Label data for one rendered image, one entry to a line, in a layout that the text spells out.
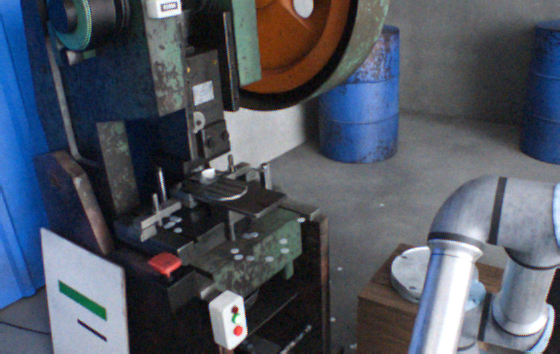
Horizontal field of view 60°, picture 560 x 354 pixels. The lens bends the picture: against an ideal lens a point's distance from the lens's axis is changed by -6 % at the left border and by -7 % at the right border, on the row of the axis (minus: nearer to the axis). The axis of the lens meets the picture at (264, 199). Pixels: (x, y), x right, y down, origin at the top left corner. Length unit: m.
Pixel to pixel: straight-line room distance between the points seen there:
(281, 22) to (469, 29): 2.99
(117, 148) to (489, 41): 3.45
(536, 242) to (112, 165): 1.17
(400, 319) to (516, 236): 0.91
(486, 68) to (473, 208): 3.68
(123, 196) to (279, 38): 0.70
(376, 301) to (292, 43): 0.87
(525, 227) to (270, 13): 1.10
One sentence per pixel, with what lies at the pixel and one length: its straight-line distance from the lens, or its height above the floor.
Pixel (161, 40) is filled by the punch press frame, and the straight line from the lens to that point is 1.26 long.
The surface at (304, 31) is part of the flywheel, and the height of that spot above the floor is 1.18.
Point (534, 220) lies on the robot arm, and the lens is 0.86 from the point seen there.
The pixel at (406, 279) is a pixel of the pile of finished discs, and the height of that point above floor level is 0.40.
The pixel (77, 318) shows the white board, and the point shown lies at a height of 0.30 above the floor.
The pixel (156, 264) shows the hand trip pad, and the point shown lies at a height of 0.76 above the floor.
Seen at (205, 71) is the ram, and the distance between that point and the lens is 1.42.
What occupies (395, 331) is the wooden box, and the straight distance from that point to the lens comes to 1.76.
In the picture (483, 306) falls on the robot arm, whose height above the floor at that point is 0.66.
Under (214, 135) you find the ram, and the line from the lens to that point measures 1.43.
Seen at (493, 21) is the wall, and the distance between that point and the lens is 4.44.
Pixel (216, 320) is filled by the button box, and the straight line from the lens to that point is 1.31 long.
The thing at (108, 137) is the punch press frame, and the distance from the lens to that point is 1.55.
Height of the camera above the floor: 1.41
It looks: 26 degrees down
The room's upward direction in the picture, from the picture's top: 5 degrees counter-clockwise
